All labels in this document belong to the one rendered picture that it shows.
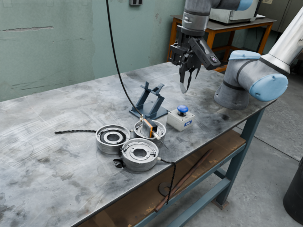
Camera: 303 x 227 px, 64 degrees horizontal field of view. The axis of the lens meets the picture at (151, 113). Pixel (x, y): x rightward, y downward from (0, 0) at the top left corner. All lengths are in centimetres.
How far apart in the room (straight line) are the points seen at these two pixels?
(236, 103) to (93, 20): 170
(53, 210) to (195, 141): 48
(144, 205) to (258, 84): 59
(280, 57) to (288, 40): 6
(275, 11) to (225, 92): 347
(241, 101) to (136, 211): 61
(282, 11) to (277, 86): 353
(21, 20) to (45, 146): 152
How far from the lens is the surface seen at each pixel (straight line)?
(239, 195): 186
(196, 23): 74
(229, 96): 108
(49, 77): 240
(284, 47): 95
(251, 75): 96
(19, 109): 98
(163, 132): 80
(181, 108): 85
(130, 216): 91
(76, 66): 248
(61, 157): 75
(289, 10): 441
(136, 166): 67
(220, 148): 126
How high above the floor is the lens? 130
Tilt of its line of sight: 32 degrees down
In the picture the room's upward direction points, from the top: 8 degrees clockwise
